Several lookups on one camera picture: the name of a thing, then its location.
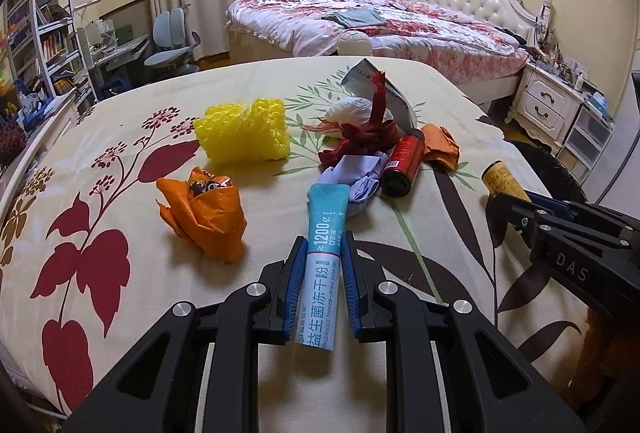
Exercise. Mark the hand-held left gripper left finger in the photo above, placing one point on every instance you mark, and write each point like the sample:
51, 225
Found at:
295, 283

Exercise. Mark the orange plastic bag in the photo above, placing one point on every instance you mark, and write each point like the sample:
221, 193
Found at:
210, 223

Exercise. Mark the group of small bottles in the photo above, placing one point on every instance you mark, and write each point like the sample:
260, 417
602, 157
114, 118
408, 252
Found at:
560, 63

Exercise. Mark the teal powder sachet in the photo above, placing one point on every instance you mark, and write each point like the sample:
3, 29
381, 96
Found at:
322, 233

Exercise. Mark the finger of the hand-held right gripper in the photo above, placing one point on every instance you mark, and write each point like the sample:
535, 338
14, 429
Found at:
555, 205
515, 218

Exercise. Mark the lavender cloth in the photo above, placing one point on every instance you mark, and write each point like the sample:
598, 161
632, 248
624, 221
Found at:
350, 173

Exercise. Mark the yellow can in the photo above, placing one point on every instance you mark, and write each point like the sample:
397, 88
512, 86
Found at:
502, 180

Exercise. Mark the plastic drawer unit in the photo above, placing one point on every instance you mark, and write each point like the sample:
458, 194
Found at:
585, 138

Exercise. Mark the white round ball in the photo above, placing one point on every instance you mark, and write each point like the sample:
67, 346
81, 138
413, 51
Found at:
354, 44

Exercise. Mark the grey folded clothing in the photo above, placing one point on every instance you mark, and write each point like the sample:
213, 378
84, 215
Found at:
355, 18

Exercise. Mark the yellow foam net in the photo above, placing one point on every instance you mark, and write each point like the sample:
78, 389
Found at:
240, 133

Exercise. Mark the pink floral quilt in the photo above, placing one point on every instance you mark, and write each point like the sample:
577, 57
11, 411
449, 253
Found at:
425, 43

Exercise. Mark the light blue desk chair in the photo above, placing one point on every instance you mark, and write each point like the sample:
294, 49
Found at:
170, 25

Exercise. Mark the white nightstand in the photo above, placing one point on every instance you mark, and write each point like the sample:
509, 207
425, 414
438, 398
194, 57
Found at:
542, 100

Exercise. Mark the white tissue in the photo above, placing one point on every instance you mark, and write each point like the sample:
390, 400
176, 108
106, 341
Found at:
350, 109

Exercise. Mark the grey study desk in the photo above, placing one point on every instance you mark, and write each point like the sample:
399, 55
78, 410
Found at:
120, 50

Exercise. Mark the white bookshelf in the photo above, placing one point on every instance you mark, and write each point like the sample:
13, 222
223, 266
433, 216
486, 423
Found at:
50, 48

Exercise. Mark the black trash bin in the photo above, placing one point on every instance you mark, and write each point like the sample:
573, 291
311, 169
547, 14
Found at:
550, 168

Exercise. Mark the grey foil packet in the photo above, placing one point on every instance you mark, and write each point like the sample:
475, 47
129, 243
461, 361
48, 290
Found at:
360, 75

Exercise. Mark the orange cloth piece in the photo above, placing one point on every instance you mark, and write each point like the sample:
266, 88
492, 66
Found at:
440, 145

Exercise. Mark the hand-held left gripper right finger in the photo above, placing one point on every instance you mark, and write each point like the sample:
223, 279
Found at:
350, 283

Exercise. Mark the red can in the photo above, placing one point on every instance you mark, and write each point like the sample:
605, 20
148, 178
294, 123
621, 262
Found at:
402, 160

